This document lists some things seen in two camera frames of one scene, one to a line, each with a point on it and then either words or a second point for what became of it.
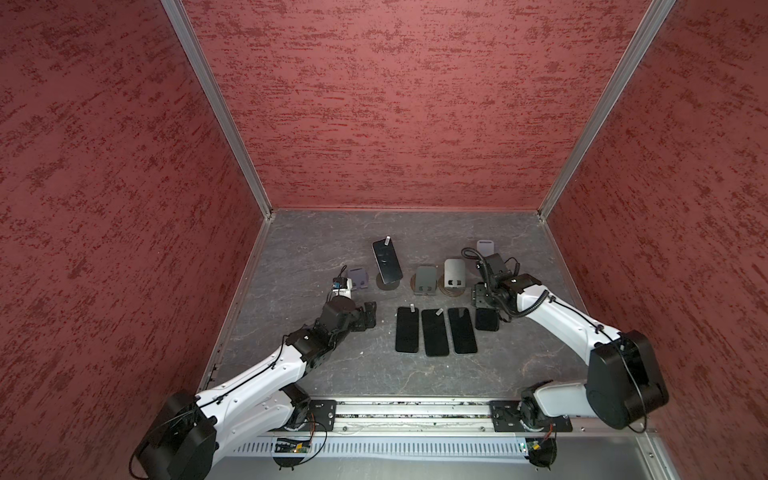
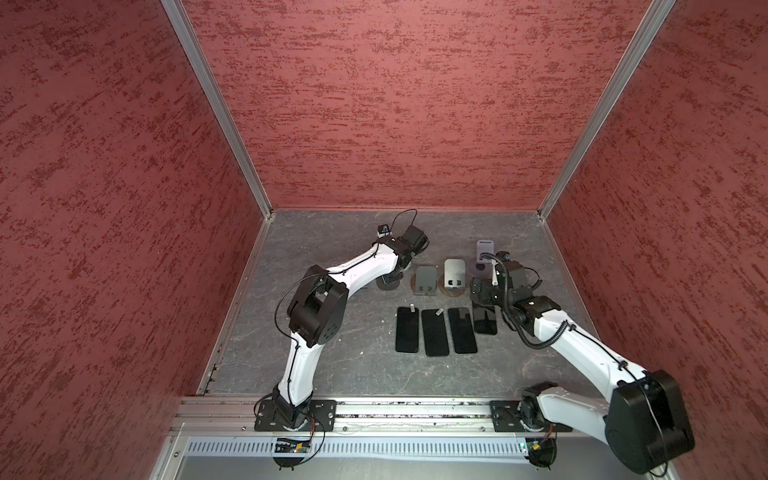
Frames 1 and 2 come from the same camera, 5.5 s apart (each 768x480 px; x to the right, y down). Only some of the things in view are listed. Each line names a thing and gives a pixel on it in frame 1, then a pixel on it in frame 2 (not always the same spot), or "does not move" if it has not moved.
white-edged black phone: (462, 330) does not move
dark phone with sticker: (407, 329) does not move
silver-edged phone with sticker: (435, 333) does not move
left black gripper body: (356, 324) -> (401, 269)
